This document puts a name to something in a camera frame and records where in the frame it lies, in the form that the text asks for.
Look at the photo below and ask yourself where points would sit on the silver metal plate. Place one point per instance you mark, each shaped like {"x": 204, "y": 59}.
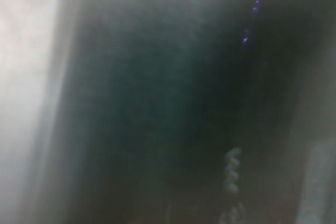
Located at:
{"x": 167, "y": 111}

